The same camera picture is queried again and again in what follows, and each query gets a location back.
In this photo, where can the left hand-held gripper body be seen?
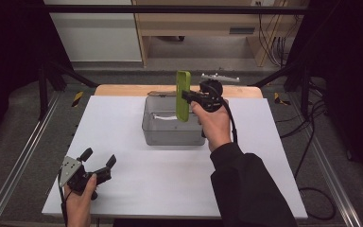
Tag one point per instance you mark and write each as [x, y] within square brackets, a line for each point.
[75, 176]

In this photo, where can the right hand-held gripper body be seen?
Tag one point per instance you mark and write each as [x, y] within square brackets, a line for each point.
[212, 94]

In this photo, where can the green phone case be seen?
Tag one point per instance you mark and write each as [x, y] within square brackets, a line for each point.
[181, 110]

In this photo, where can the transparent grey plastic box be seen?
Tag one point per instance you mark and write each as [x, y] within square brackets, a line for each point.
[164, 132]

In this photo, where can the person's left hand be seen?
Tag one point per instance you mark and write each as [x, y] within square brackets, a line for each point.
[80, 208]

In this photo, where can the person's right hand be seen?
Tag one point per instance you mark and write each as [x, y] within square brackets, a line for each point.
[216, 129]

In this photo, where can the yellow black floor tape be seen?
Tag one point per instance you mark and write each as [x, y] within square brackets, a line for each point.
[77, 99]
[280, 99]

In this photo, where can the wooden table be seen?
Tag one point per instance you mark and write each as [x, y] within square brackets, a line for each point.
[123, 90]

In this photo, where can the power strip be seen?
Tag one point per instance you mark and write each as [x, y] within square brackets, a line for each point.
[241, 31]

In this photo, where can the wooden desk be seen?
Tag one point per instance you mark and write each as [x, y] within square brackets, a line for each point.
[201, 22]

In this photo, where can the white cabinet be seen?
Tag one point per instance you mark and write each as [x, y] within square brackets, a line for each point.
[94, 34]

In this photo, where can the black curtain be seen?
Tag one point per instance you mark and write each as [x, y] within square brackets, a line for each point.
[343, 63]
[9, 63]

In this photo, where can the aluminium floor rail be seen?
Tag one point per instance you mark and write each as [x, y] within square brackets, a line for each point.
[334, 186]
[15, 170]

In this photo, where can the black frame strut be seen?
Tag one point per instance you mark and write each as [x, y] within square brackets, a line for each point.
[293, 74]
[60, 74]

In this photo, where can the black horizontal frame bar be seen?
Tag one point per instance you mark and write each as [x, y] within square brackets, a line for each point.
[170, 9]

